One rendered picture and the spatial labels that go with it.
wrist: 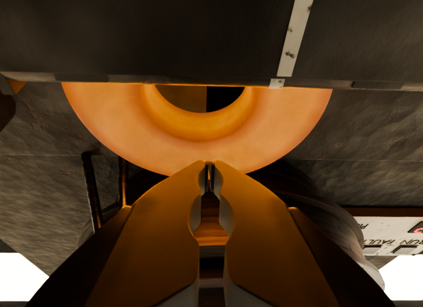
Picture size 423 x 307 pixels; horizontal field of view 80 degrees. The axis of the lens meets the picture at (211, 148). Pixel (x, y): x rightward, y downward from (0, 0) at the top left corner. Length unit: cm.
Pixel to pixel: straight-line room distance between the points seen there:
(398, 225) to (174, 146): 52
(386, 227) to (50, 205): 64
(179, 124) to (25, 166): 34
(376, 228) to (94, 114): 55
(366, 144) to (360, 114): 5
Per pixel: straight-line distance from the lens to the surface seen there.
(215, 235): 27
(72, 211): 56
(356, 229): 42
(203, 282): 29
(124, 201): 26
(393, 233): 66
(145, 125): 17
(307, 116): 17
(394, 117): 31
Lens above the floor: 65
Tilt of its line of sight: 46 degrees up
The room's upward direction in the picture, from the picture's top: 177 degrees counter-clockwise
